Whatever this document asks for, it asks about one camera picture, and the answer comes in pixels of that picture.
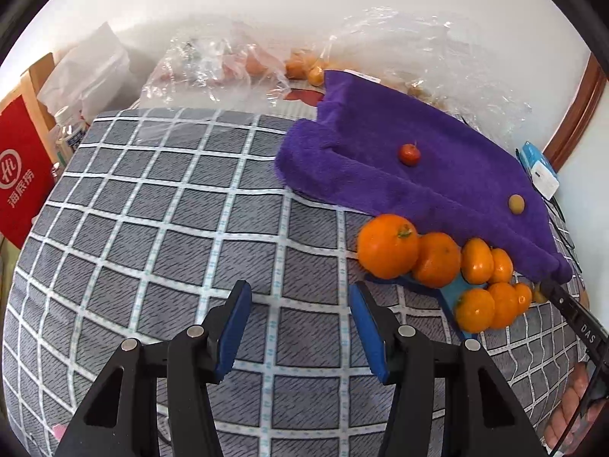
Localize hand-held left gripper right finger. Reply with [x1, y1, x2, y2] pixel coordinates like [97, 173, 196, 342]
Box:
[349, 281, 545, 457]

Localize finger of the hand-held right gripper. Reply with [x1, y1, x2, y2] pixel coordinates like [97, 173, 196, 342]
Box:
[541, 279, 609, 367]

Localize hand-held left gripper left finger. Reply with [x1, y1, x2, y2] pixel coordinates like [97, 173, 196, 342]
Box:
[54, 280, 253, 457]

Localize small tangerine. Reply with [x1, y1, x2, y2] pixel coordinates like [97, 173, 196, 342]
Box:
[488, 282, 520, 330]
[490, 248, 515, 284]
[514, 283, 534, 314]

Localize large round orange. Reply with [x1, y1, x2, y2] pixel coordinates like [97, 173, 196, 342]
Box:
[357, 214, 420, 280]

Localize medium tangerine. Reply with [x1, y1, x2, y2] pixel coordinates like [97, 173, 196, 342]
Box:
[454, 288, 496, 334]

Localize medium round orange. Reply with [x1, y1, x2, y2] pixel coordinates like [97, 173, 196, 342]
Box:
[411, 232, 462, 289]

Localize oval orange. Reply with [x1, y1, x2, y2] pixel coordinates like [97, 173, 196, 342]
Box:
[461, 238, 494, 285]

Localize person's right hand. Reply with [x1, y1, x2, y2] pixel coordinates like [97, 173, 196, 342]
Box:
[544, 362, 595, 453]

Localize white charger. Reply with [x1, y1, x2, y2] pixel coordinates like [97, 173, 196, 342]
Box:
[530, 161, 561, 200]

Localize grey checked blanket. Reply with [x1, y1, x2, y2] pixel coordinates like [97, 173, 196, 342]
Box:
[2, 107, 591, 457]

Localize purple towel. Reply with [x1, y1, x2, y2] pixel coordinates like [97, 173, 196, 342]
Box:
[274, 70, 573, 283]

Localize blue and white box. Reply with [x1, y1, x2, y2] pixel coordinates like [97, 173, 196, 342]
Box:
[516, 142, 555, 186]

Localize small red fruit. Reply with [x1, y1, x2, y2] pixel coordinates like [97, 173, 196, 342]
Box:
[398, 142, 421, 167]

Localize fruit print box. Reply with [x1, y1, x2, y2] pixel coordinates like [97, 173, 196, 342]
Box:
[266, 78, 327, 108]

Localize pile of bagged longans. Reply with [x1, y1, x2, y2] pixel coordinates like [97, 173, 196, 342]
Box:
[407, 83, 448, 108]

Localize clear plastic bottle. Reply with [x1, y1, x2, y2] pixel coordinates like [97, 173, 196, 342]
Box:
[53, 109, 89, 163]

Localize red bag with white print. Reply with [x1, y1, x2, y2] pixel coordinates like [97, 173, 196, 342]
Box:
[0, 94, 57, 249]

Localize pile of bagged tangerines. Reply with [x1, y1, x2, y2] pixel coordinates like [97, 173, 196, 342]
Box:
[285, 48, 329, 87]

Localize white plastic bag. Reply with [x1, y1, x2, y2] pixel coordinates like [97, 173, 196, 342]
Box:
[37, 21, 131, 127]

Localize large clear plastic bag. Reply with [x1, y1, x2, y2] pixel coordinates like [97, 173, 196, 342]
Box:
[285, 7, 534, 139]

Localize black cables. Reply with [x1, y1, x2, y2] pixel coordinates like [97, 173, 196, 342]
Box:
[542, 190, 583, 272]

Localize brown wooden door frame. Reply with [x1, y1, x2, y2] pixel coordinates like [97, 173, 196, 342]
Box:
[542, 52, 609, 172]

